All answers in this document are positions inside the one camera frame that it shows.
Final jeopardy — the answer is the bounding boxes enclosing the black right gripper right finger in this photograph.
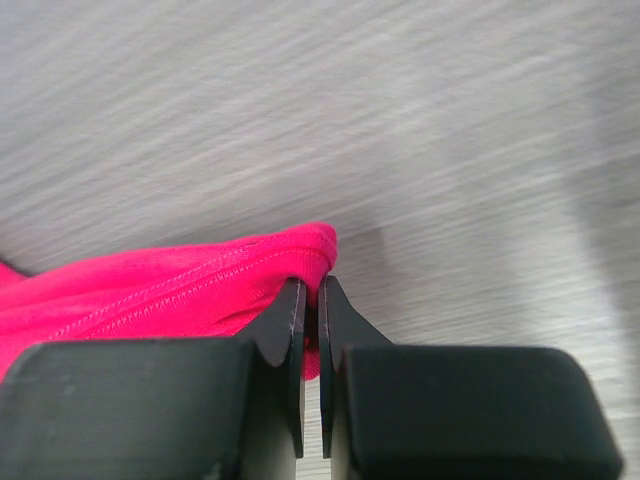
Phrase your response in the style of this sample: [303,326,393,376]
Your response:
[319,276,624,479]

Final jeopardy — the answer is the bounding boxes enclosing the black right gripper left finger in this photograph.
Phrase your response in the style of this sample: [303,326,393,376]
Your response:
[1,279,306,479]

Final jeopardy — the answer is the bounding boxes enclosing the bright pink t shirt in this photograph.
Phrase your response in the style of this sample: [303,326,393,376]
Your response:
[1,223,338,372]

